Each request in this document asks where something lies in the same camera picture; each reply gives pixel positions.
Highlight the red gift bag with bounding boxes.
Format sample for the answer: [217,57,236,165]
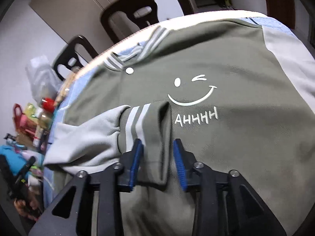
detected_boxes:
[13,103,25,129]

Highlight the green snack packet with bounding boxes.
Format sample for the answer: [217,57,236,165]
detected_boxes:
[24,103,38,118]

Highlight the olive green grey-sleeved jacket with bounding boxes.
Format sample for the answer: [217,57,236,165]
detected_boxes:
[43,17,315,236]

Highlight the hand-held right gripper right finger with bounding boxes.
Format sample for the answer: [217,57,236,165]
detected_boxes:
[173,139,287,236]

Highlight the beige cabinet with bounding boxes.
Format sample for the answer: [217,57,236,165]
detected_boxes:
[29,0,139,53]

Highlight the red-lidded glass jar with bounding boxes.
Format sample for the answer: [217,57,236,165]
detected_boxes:
[41,97,56,112]

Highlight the pink tumbler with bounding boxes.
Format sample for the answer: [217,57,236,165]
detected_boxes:
[17,117,36,135]

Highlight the teal plastic container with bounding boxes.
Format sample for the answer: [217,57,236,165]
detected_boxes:
[0,145,28,175]

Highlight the blue checked tablecloth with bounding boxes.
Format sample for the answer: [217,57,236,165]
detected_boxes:
[43,10,299,217]

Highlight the dark wooden chair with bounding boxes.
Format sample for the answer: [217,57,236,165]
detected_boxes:
[100,0,195,44]
[52,36,99,80]

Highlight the brown wooden door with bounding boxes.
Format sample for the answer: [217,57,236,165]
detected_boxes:
[263,0,296,30]

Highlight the clear bag of nuts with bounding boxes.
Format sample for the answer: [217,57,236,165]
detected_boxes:
[55,72,75,107]

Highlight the jar with beige contents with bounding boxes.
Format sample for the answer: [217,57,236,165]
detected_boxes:
[37,112,54,131]

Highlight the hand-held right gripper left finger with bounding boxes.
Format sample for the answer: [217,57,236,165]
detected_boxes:
[29,139,144,236]

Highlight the white plastic bag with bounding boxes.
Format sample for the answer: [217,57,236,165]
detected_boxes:
[26,55,62,104]

